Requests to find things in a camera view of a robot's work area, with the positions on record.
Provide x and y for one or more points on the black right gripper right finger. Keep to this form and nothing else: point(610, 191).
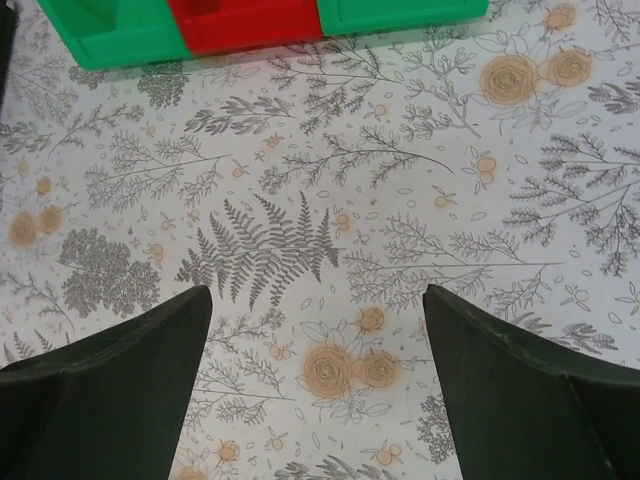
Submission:
point(523, 407)

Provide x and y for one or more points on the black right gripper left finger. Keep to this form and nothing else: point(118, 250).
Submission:
point(111, 405)

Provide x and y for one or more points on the floral patterned table mat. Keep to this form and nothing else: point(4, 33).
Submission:
point(318, 189)

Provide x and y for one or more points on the left green plastic bin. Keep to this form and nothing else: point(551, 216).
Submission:
point(103, 34)

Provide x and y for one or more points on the green plastic bin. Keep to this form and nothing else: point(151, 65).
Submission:
point(339, 17)
point(103, 34)

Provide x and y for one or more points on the red plastic bin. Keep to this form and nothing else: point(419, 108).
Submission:
point(219, 26)

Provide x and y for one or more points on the right green plastic bin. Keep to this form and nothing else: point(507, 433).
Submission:
point(339, 17)

